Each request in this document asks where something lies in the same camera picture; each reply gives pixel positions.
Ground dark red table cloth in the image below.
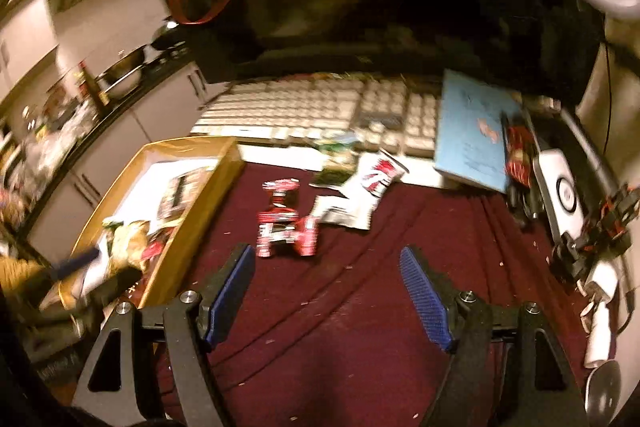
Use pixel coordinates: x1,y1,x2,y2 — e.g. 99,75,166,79
154,161,591,427

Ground yellow snack bag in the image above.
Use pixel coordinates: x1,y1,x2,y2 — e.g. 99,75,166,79
111,221,150,271

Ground red figurine toy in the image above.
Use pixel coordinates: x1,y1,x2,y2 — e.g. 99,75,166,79
501,114,535,188

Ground beige mechanical keyboard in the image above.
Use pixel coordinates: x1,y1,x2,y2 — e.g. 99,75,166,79
191,72,442,158

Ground green white pea pack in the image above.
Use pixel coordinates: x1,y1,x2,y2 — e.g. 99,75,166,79
309,131,359,187

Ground white bottle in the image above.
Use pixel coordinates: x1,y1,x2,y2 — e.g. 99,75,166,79
580,301,612,369

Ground white round-dial gadget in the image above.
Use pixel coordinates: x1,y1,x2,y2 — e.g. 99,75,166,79
533,148,585,243

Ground white kitchen cabinets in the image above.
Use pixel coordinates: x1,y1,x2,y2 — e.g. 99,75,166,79
17,63,228,262

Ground red candy pack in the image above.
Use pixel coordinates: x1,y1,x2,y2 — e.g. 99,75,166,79
256,208,319,258
262,178,299,210

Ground black computer mouse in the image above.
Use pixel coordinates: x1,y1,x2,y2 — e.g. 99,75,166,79
585,360,622,427

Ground white red snack sachet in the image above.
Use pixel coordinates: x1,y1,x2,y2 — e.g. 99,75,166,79
310,150,409,231

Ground white power adapter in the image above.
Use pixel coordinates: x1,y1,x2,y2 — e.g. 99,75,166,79
582,259,620,303

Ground green pea snack pack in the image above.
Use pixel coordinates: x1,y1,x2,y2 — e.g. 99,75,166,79
102,217,124,239

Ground light blue booklet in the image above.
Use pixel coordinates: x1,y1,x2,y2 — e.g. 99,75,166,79
434,70,520,193

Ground steel bowl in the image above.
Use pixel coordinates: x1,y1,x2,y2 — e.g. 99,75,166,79
98,44,146,101

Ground gold-edged white tray box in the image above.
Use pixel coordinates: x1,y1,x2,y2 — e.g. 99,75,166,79
58,136,244,309

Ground black wok with lid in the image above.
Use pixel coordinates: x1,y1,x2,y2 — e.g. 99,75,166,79
150,17,186,52

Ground brown biscuit pack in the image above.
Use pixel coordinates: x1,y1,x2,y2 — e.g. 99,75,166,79
156,167,209,221

